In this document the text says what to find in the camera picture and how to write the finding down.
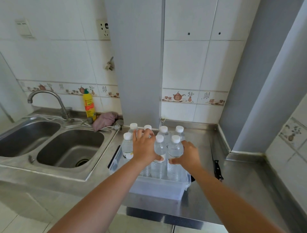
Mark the person's left hand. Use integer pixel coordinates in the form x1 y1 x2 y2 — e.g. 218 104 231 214
133 129 164 167

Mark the person's right hand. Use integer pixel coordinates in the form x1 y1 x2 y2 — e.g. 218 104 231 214
169 140 203 177

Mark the clear white-capped water bottle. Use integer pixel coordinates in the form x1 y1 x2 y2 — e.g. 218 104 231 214
167 135 185 181
140 163 152 177

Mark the person's left forearm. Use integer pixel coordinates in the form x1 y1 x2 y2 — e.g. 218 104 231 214
47 161 154 233

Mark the person's right forearm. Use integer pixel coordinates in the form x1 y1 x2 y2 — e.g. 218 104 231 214
191 167 286 233

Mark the cluster of water bottles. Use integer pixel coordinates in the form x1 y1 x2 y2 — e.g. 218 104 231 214
121 123 186 180

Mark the clear plastic storage bin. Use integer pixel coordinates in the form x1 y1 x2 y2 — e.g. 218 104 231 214
108 144 191 201

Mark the pink cloth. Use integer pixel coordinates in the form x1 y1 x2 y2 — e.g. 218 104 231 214
92 112 118 132

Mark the yellow dish soap bottle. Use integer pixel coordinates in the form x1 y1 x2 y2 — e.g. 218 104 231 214
83 88 97 121

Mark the stainless steel double sink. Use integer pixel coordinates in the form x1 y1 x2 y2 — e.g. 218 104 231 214
0 113 120 182

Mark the chrome curved faucet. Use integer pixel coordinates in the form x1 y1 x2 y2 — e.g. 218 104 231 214
27 90 73 122

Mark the black-handled kitchen knife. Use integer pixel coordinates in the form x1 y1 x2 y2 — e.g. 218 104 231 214
210 142 224 182

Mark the white wall socket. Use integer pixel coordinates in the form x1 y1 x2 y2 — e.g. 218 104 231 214
96 19 111 40

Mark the white light switch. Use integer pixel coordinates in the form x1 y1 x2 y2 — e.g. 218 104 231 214
15 20 34 38

